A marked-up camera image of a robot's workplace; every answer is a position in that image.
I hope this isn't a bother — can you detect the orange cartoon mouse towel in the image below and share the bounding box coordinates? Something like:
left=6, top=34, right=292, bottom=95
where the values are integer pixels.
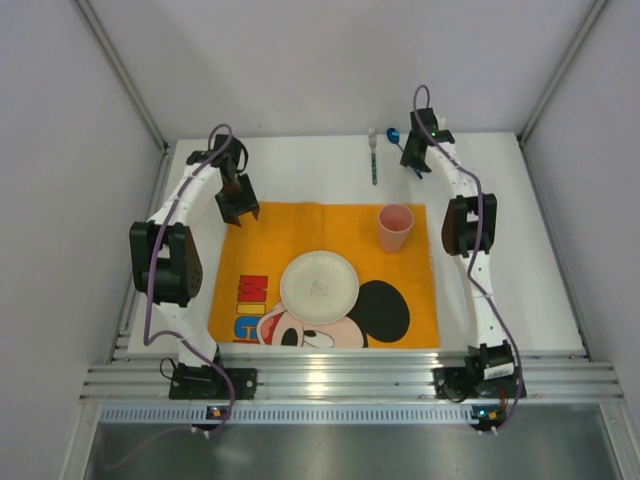
left=208, top=202, right=440, bottom=350

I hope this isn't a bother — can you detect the cream round plate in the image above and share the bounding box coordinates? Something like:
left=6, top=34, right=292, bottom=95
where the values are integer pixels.
left=279, top=250, right=360, bottom=325

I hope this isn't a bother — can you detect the fork with teal handle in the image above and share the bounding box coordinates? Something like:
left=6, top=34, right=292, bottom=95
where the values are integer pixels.
left=368, top=128, right=378, bottom=186

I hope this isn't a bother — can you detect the blue metallic spoon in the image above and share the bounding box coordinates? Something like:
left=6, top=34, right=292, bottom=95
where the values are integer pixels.
left=386, top=127, right=423, bottom=180

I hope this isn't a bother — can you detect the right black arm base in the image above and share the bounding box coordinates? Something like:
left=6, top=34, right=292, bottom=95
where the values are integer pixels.
left=433, top=340, right=526, bottom=403

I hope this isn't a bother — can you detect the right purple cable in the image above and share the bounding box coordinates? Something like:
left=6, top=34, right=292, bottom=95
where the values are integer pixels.
left=412, top=84, right=524, bottom=436

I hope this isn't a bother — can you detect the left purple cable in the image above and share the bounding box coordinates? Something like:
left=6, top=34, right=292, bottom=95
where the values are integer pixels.
left=97, top=124, right=237, bottom=471

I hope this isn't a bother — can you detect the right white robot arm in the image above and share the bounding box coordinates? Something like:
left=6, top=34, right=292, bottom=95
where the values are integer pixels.
left=401, top=107, right=515, bottom=367

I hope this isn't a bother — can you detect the purple cable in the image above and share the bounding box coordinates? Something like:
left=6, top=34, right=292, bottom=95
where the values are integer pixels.
left=97, top=124, right=237, bottom=471
left=412, top=84, right=524, bottom=436

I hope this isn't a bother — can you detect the perforated grey cable duct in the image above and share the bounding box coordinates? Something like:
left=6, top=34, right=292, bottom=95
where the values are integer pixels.
left=100, top=402, right=501, bottom=425

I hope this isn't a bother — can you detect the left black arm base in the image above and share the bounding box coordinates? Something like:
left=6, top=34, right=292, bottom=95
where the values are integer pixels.
left=168, top=360, right=258, bottom=400

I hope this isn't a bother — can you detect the pink plastic cup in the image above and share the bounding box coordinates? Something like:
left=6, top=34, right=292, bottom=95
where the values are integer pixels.
left=378, top=204, right=414, bottom=253

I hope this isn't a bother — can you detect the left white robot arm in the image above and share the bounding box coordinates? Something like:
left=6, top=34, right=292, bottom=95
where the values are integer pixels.
left=129, top=132, right=260, bottom=368

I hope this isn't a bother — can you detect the aluminium mounting rail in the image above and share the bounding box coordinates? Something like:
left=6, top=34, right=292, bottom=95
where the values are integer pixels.
left=80, top=350, right=624, bottom=403

